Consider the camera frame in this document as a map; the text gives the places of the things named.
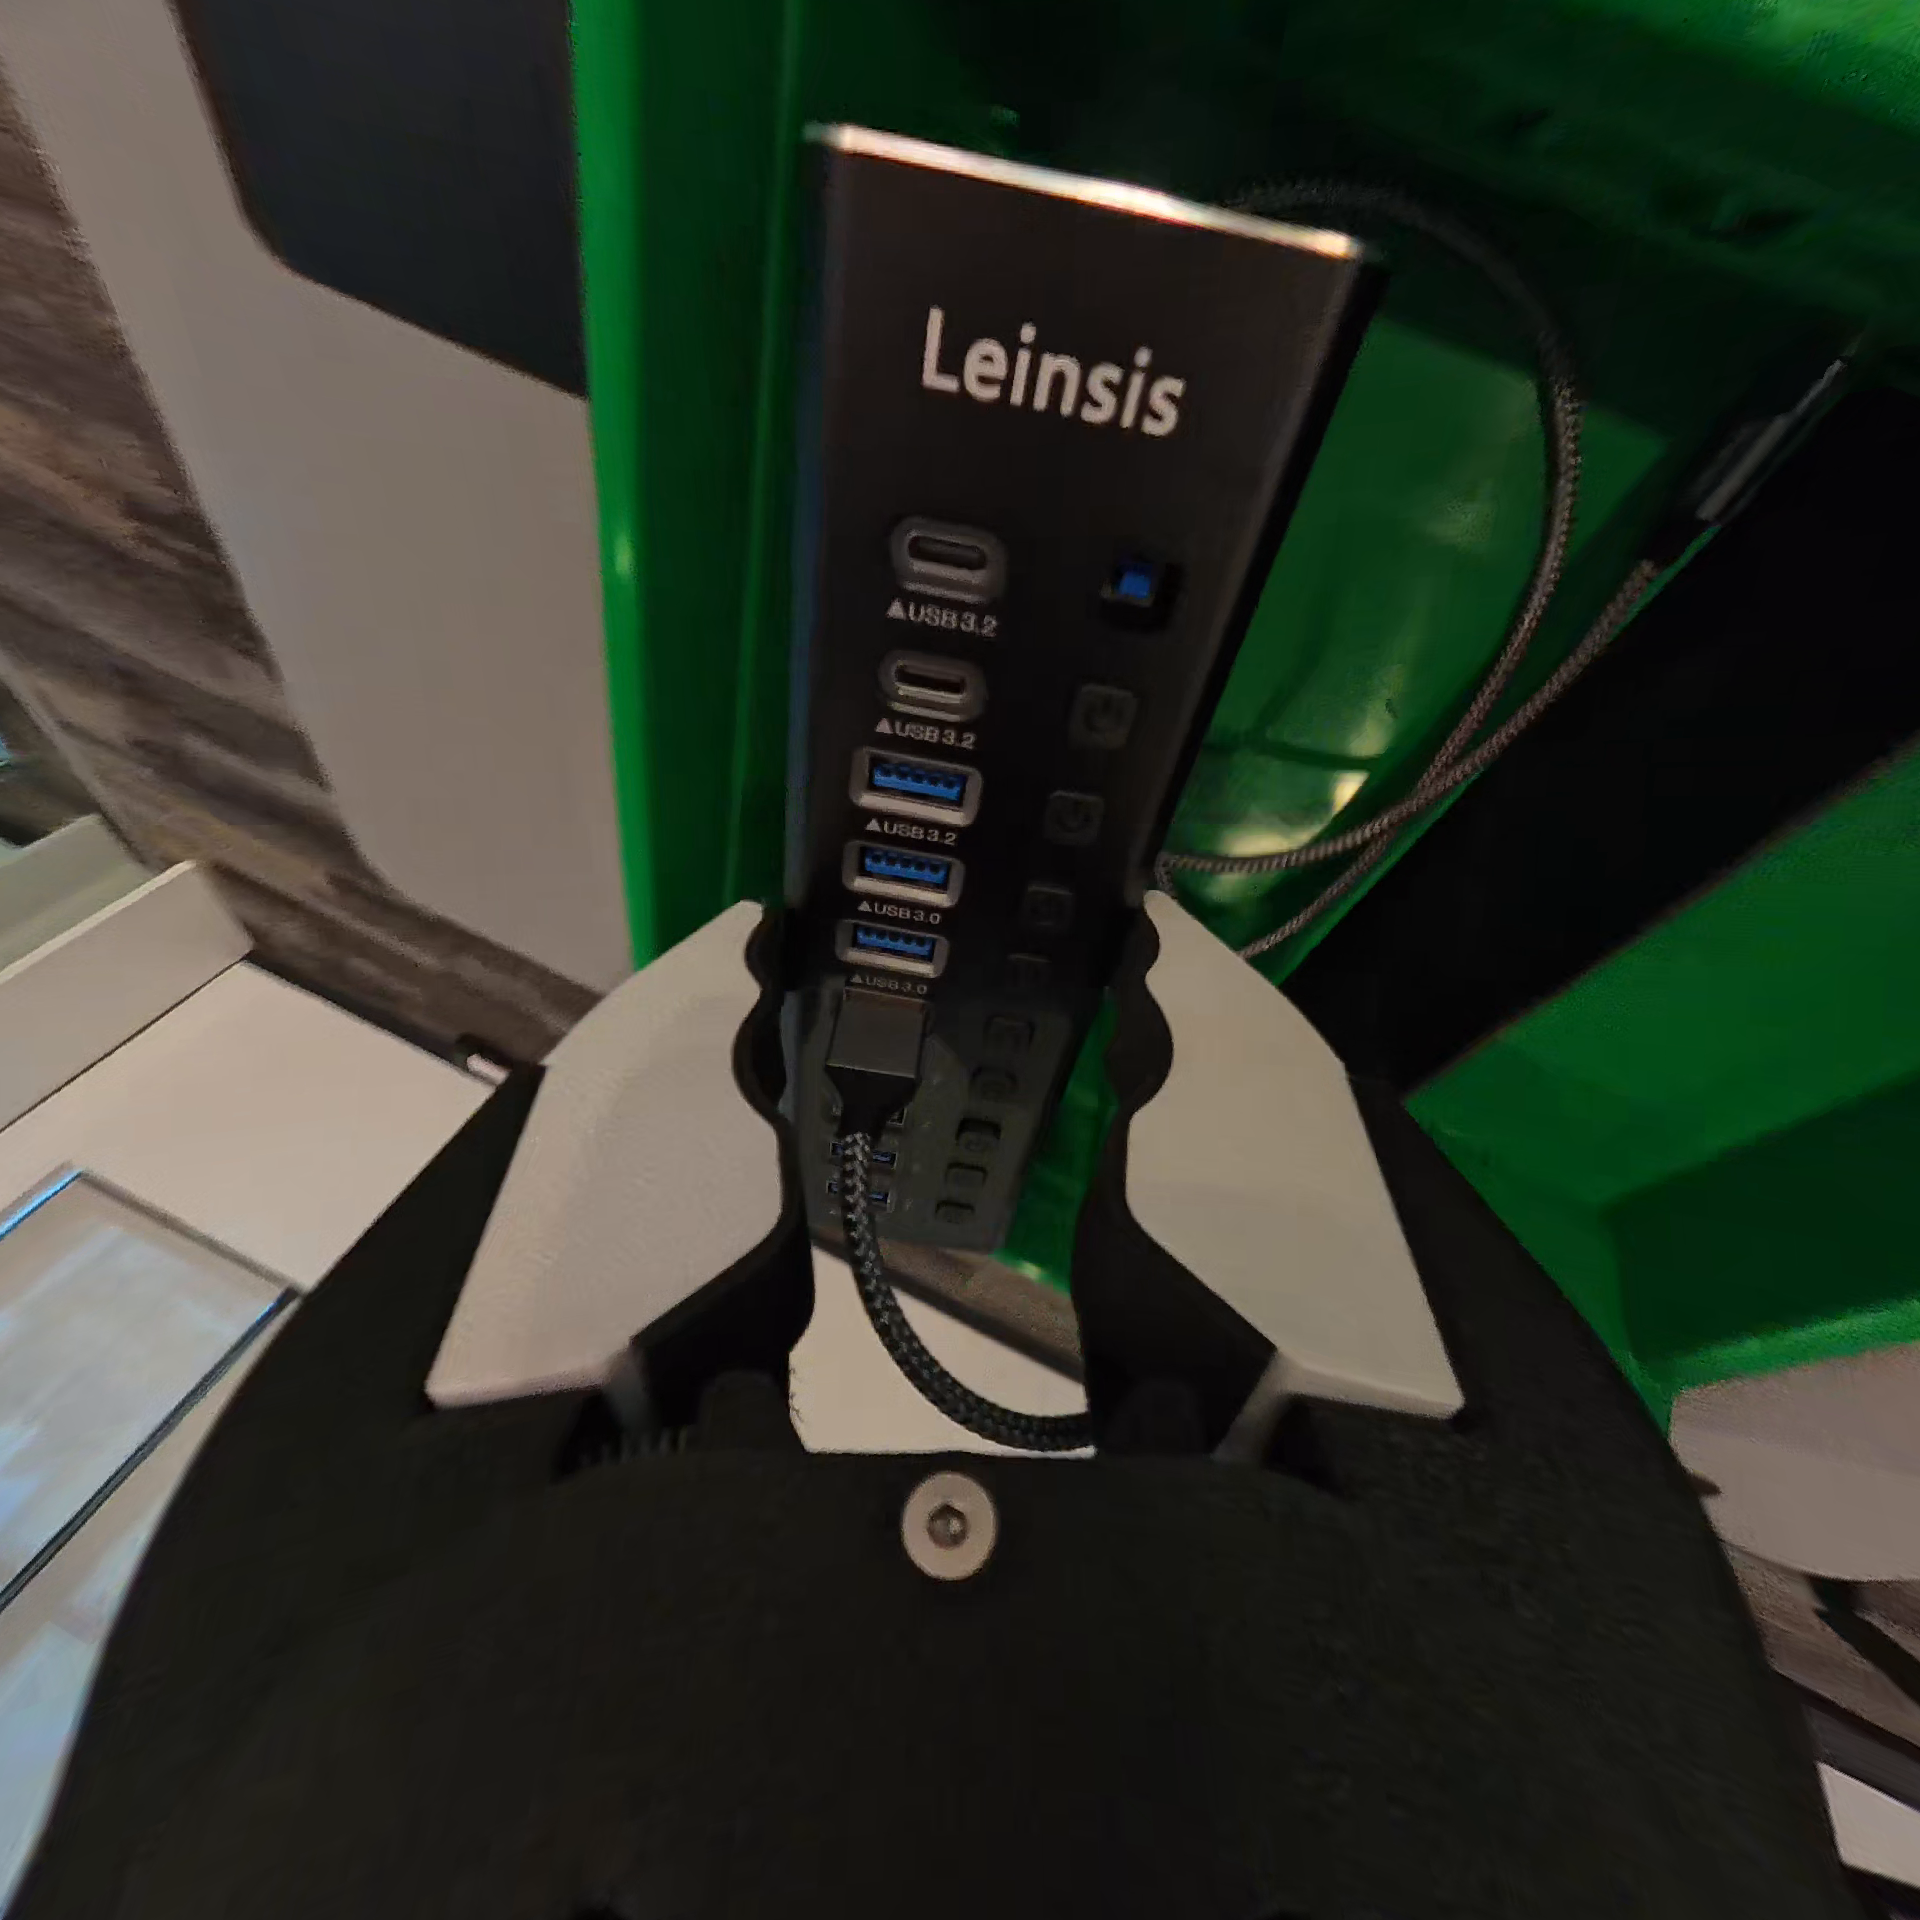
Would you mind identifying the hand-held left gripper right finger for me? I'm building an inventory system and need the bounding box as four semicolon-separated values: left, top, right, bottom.
1079;892;1465;1450

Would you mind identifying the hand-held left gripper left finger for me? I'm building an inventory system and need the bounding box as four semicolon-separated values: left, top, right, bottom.
423;896;824;1412

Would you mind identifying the green plastic bin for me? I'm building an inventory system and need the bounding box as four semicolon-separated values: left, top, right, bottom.
569;0;1920;1426

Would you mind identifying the black usb hub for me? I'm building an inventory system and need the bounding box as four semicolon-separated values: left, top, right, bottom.
779;123;1383;1256

